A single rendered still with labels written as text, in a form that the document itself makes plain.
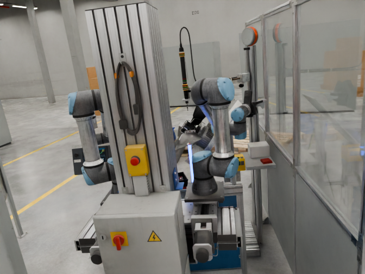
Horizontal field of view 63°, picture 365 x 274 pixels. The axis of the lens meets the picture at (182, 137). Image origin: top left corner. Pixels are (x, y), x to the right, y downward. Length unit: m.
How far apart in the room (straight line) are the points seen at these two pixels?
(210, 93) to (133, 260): 0.84
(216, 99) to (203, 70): 8.08
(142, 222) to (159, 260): 0.19
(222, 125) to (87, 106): 0.72
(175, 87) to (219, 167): 8.41
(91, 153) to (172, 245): 0.74
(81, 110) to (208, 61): 8.03
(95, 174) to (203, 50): 8.07
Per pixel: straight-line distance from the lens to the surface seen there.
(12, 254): 0.81
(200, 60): 9.58
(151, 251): 1.32
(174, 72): 9.87
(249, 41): 2.77
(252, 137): 2.95
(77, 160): 2.24
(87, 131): 1.71
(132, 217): 1.24
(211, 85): 1.51
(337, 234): 1.71
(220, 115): 1.53
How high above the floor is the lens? 1.84
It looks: 16 degrees down
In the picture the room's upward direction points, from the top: 7 degrees counter-clockwise
